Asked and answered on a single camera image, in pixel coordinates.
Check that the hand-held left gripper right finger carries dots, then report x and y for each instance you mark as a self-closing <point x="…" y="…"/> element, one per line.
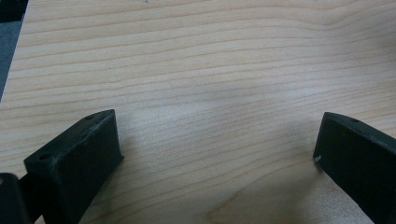
<point x="358" y="161"/>

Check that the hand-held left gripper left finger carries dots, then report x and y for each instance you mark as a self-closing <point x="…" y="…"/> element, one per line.
<point x="79" y="165"/>

